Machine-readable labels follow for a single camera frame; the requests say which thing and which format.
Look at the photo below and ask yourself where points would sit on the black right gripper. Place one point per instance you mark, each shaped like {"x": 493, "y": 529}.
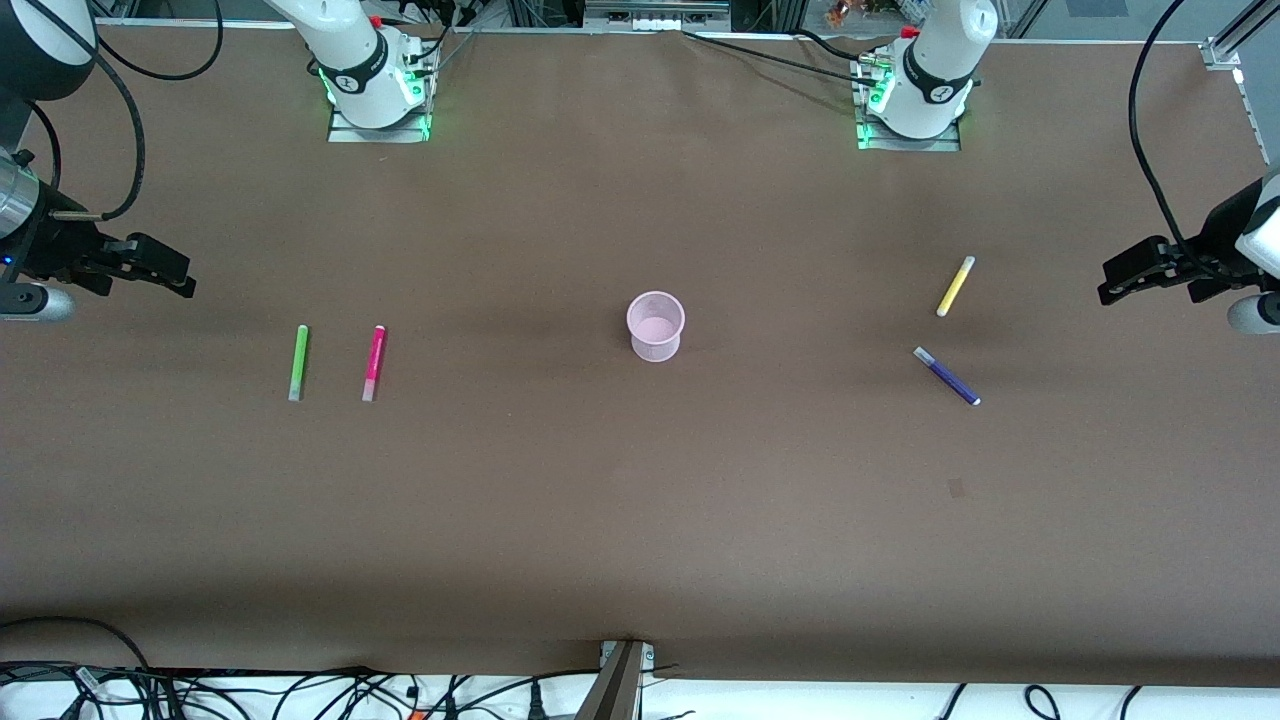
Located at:
{"x": 50, "y": 246}

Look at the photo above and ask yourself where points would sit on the green highlighter pen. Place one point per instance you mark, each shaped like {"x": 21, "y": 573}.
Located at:
{"x": 299, "y": 360}

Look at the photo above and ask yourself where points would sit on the yellow highlighter pen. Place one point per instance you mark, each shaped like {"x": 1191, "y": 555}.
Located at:
{"x": 955, "y": 287}

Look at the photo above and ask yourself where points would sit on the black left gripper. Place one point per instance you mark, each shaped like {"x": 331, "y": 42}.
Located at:
{"x": 1222, "y": 238}

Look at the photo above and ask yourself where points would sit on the metal table edge bracket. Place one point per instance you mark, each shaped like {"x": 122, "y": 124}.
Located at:
{"x": 620, "y": 680}

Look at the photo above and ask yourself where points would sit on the pink mesh pen holder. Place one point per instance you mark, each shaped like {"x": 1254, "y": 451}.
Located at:
{"x": 655, "y": 338}

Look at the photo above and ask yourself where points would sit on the aluminium corner bracket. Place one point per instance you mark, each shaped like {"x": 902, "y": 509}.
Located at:
{"x": 1220, "y": 52}

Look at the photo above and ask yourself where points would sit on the purple highlighter pen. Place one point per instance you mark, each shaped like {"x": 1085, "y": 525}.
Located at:
{"x": 948, "y": 377}

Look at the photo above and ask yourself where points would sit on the pink highlighter pen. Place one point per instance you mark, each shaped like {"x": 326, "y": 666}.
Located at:
{"x": 375, "y": 360}

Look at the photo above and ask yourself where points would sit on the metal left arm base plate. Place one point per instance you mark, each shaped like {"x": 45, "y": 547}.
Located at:
{"x": 875, "y": 143}

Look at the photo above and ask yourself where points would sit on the aluminium frame rail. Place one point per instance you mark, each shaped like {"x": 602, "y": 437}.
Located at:
{"x": 1250, "y": 25}

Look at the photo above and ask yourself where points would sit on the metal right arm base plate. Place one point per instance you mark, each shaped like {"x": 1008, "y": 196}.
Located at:
{"x": 345, "y": 134}

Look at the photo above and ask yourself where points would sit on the grey power strip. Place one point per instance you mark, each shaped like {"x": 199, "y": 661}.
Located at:
{"x": 655, "y": 14}

